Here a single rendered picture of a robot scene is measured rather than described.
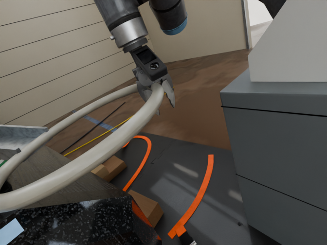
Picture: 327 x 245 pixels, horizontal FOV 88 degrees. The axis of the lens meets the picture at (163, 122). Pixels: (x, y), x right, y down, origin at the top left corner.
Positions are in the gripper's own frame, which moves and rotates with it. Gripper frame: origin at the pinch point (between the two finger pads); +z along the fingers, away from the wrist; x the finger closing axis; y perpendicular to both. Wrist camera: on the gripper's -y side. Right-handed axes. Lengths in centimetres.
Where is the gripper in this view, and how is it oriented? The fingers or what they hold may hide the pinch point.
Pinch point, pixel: (165, 108)
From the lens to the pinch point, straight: 52.3
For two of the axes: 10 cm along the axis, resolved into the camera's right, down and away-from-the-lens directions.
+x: -8.8, 4.7, -0.8
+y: -2.6, -3.4, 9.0
